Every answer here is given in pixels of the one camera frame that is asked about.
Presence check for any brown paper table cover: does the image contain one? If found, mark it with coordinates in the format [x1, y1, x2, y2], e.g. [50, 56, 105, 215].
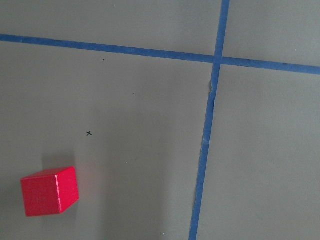
[0, 0, 320, 240]

